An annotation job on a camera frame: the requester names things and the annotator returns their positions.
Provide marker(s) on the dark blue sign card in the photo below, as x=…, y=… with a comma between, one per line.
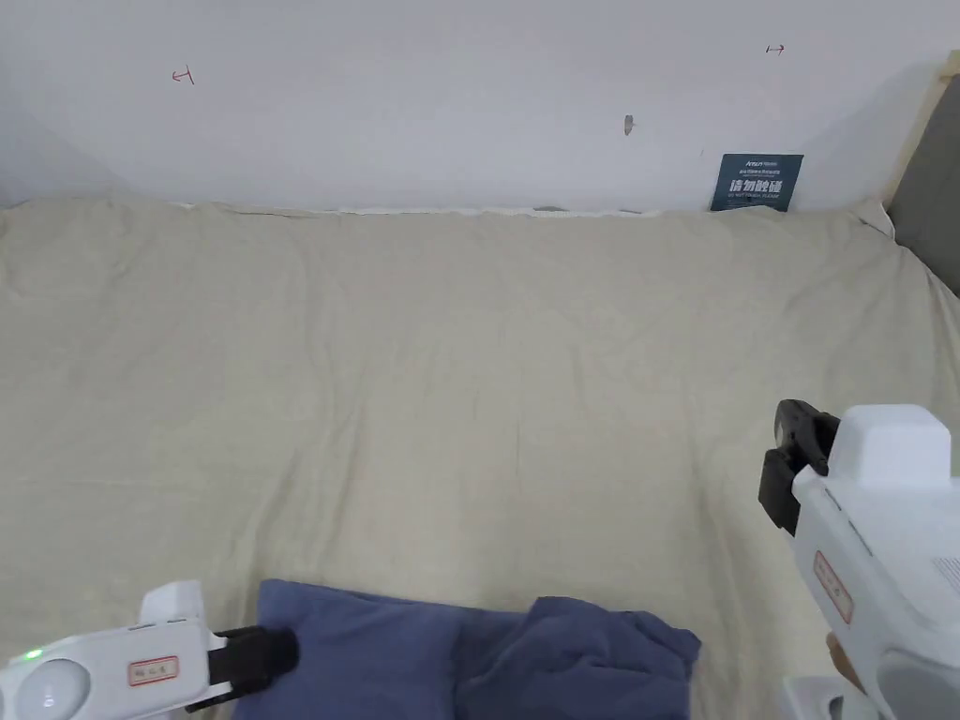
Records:
x=756, y=182

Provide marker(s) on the dark blue shirt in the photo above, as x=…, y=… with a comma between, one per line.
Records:
x=390, y=660

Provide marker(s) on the person's right hand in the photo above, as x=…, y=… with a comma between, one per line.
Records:
x=846, y=660

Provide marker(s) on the grey padded headboard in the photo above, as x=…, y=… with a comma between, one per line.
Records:
x=930, y=202

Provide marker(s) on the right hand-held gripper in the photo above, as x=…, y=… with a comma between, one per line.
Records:
x=892, y=525

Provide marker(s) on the bed with beige sheet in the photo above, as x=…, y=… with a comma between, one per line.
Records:
x=450, y=375

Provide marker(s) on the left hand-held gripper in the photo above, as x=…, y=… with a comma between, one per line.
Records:
x=97, y=675

